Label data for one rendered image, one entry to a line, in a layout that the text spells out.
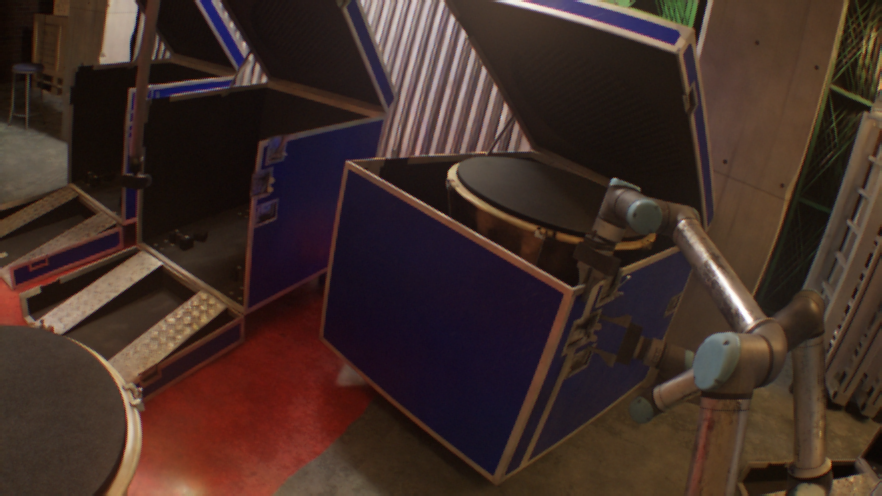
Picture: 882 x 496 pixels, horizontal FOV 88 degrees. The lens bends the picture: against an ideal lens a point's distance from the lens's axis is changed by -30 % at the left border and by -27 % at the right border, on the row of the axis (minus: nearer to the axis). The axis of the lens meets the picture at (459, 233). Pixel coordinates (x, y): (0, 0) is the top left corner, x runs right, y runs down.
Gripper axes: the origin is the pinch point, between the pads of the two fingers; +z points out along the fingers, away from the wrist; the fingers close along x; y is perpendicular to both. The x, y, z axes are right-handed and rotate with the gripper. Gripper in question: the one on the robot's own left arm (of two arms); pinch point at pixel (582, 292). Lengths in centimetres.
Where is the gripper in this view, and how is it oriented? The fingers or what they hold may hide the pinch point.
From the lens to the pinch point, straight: 177.4
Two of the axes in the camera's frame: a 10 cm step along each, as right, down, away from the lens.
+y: 6.2, 0.3, 7.8
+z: -3.4, 9.1, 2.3
